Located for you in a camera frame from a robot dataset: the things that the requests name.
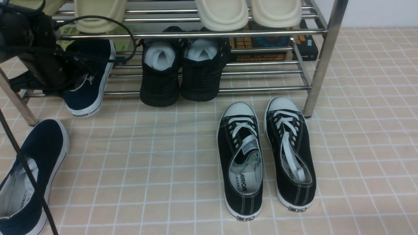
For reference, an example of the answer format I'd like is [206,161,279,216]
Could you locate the navy slip-on shoe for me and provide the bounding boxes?
[61,39,116,118]
[0,119,69,235]

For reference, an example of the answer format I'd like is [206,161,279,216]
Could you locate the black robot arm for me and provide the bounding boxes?
[0,0,91,96]

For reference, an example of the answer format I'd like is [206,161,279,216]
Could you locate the chrome metal shoe rack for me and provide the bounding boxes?
[1,0,349,126]

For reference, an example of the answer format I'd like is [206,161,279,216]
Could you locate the black canvas lace sneaker left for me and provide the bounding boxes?
[217,102,263,221]

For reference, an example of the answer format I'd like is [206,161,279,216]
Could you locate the black canvas lace sneaker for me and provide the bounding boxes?
[263,97,316,212]
[217,102,263,221]

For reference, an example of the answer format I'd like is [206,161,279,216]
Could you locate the black knit sneaker right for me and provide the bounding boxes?
[180,37,231,102]

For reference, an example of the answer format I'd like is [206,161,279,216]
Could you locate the black knit sneaker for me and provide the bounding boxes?
[138,38,187,107]
[180,37,231,102]

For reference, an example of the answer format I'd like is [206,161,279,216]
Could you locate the black knit sneaker left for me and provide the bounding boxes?
[138,38,187,107]

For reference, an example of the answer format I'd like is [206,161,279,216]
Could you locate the black canvas lace sneaker right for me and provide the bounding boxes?
[263,97,316,212]

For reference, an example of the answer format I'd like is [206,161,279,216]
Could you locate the cream slipper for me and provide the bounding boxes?
[9,0,67,16]
[251,0,302,28]
[194,0,249,32]
[74,0,128,33]

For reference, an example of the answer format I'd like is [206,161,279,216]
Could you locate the blue book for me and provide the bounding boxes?
[114,55,127,65]

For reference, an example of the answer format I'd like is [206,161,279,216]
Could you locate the green book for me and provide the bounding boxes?
[57,25,132,52]

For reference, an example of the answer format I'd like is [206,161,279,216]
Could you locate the dark book stack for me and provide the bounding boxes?
[230,35,319,62]

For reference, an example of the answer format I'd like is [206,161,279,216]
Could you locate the thin black pole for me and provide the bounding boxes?
[0,111,59,235]

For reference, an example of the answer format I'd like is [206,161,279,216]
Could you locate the cream slipper far left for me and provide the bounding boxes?
[9,0,67,16]

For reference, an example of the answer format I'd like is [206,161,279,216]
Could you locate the black cable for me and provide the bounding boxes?
[52,15,137,64]

